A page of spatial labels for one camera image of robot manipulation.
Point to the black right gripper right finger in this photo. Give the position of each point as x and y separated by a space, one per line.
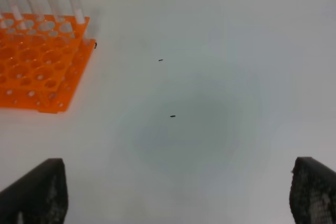
312 192

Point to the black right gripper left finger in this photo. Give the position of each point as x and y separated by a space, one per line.
40 196

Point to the orange test tube rack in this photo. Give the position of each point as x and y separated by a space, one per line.
42 62

